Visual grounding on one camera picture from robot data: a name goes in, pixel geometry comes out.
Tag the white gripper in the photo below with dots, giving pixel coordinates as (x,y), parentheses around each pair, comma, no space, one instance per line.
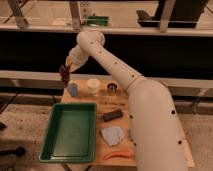
(70,65)

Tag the dark grape bunch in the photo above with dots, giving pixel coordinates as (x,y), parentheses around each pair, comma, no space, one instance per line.
(65,73)

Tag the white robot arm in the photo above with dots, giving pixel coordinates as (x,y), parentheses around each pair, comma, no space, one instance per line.
(154,121)

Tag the white paper cup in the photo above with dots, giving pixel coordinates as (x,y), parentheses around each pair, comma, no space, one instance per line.
(93,85)

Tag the small metal cup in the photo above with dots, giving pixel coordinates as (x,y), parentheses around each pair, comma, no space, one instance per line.
(112,88)

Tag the green box on shelf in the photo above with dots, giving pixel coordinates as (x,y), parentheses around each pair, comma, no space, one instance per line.
(97,20)

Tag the black rectangular block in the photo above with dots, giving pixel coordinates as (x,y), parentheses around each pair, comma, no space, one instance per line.
(112,115)

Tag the green plastic tray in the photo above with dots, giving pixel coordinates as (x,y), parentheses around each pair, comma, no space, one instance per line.
(70,136)

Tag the light blue cloth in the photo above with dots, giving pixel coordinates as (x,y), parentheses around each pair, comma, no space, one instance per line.
(113,135)

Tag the orange carrot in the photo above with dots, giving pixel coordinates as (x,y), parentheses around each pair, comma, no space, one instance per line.
(125,154)

